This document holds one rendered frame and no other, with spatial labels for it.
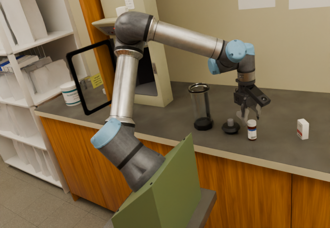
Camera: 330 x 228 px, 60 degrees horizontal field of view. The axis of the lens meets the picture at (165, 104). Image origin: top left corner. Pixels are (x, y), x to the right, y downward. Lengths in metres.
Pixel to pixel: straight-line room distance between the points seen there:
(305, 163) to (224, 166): 0.37
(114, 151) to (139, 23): 0.44
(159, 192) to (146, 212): 0.08
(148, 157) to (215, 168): 0.60
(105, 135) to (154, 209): 0.28
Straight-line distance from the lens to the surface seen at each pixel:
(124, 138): 0.93
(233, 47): 1.04
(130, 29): 1.04
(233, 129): 1.41
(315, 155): 1.32
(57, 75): 2.81
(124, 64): 1.12
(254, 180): 1.41
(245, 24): 1.85
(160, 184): 0.81
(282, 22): 1.78
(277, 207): 1.47
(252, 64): 1.23
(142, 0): 1.63
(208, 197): 1.11
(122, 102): 1.09
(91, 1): 1.86
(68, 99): 2.17
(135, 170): 0.92
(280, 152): 1.32
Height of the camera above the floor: 1.71
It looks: 25 degrees down
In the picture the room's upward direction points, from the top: 11 degrees counter-clockwise
